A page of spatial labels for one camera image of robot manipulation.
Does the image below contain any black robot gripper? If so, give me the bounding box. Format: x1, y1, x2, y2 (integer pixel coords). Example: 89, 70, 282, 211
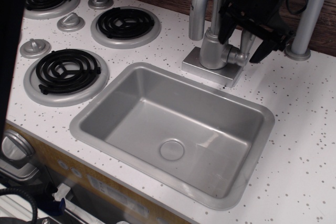
218, 0, 295, 63

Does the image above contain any silver faucet lever handle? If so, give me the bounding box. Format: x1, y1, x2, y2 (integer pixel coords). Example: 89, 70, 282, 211
227, 29, 256, 67

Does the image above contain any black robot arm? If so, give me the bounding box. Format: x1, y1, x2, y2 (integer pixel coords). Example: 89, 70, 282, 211
218, 0, 308, 63

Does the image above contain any grey vertical support pole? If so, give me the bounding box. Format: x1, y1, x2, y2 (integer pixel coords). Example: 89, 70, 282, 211
285, 0, 324, 61

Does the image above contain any silver toy faucet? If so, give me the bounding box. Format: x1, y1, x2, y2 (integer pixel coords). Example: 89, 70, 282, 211
182, 0, 243, 88

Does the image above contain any grey plastic sink basin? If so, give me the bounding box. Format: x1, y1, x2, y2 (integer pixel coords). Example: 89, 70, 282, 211
69, 62, 275, 210

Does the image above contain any back right stove burner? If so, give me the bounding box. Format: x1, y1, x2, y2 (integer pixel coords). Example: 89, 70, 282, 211
90, 7, 161, 49

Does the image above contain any stove burner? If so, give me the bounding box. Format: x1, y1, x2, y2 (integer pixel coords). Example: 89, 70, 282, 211
90, 7, 161, 49
24, 0, 80, 20
23, 49, 109, 108

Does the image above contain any silver knob back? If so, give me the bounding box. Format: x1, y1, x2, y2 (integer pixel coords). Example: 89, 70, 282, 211
88, 0, 114, 10

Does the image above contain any silver knob middle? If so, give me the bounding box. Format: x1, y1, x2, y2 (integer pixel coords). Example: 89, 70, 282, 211
57, 12, 85, 33

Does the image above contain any front right stove burner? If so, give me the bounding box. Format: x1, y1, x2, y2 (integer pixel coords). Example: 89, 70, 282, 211
23, 49, 109, 108

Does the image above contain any back left stove burner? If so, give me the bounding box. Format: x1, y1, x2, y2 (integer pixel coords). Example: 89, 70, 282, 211
24, 0, 80, 20

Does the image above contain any silver knob front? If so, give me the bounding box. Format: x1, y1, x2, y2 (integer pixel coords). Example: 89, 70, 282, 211
19, 39, 51, 59

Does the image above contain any silver oven dial knob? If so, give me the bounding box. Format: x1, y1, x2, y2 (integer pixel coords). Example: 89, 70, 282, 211
1, 130, 35, 168

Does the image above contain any dark blurred foreground post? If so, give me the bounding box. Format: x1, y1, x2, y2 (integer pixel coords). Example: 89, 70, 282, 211
1, 0, 25, 136

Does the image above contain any silver oven door handle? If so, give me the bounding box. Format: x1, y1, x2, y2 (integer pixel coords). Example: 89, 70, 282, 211
1, 160, 40, 184

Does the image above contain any black cable lower left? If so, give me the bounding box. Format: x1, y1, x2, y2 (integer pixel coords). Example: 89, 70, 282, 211
0, 186, 39, 220

